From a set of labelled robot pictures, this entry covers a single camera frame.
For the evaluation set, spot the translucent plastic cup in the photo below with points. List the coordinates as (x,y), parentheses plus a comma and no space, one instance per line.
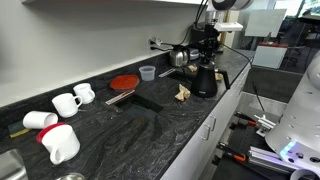
(147,74)

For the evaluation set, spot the red round plate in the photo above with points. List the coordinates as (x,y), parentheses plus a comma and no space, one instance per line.
(124,82)

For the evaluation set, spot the white upper cabinet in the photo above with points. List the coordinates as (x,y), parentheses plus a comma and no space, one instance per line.
(116,1)

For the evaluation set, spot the white board panel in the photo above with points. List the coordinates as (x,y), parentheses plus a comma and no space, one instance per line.
(265,21)

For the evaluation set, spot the green and yellow sponge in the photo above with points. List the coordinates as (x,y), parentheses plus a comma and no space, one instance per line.
(16,129)

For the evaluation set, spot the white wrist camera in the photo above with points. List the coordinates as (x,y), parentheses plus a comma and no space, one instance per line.
(228,26)

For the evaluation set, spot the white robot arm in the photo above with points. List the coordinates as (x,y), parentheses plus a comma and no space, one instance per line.
(300,116)

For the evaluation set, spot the stainless steel sink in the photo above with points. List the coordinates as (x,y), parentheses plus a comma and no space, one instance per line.
(11,166)

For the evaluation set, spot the black flat tray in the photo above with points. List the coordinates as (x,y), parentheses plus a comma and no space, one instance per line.
(120,97)

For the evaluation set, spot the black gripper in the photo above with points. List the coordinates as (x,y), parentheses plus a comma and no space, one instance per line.
(210,36)

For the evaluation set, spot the white mug lying sideways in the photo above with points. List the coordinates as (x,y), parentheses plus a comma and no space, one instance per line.
(38,120)

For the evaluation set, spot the stainless steel coffee carafe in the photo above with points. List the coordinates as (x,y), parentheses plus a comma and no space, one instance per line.
(178,57)

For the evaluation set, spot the black clamp with orange grip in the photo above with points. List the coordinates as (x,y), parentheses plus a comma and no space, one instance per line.
(245,118)
(233,154)

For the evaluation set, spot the short aluminium extrusion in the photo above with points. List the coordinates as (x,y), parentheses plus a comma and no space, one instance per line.
(264,124)

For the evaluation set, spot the wooden post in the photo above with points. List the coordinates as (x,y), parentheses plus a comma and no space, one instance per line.
(224,41)

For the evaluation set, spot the large white mug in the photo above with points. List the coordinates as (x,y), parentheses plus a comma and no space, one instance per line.
(61,143)

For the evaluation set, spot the grey striped flat strip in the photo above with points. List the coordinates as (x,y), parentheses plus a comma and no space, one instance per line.
(166,72)

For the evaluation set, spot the white base cabinet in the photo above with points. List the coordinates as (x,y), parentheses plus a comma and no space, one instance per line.
(193,156)

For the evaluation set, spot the small white mug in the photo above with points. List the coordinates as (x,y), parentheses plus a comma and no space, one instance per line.
(65,105)
(83,92)

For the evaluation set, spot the long aluminium extrusion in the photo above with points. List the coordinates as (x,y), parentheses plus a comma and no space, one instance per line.
(266,160)

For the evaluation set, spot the black gooseneck kettle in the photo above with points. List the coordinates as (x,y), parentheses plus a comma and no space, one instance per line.
(203,83)

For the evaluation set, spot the white box with red top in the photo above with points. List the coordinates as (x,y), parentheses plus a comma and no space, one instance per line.
(270,56)

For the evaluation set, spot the wall outlet plug adapter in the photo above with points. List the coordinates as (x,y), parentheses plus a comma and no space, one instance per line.
(155,41)

